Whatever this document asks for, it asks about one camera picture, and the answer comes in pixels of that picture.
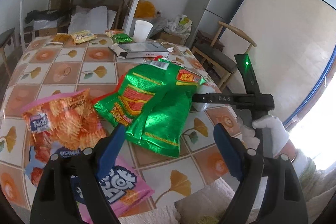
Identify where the pink candy bag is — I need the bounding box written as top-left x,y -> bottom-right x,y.
24,142 -> 155,224

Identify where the green snack bag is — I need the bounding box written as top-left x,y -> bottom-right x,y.
93,58 -> 205,157

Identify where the orange chips bag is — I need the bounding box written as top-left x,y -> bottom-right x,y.
22,89 -> 106,150

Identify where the white gloved right hand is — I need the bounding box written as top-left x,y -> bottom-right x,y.
236,115 -> 289,157

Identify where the wooden chair black seat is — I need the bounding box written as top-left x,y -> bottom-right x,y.
191,21 -> 257,90

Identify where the white mattress blue edge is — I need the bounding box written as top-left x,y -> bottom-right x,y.
220,0 -> 335,122

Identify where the grey flat cardboard box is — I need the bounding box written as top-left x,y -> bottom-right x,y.
108,41 -> 170,59

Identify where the white paper cup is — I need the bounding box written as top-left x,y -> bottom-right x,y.
133,20 -> 153,43

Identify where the yellow plastic bag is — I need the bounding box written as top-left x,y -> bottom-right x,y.
134,0 -> 156,18

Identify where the small green snack packet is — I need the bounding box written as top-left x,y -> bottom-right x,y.
111,33 -> 133,44

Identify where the yellow snack packet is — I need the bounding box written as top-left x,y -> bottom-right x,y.
71,30 -> 97,44

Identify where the orange snack packet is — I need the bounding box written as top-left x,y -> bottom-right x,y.
52,33 -> 72,43

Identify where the black clothing pile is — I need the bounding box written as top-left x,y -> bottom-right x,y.
24,10 -> 67,24

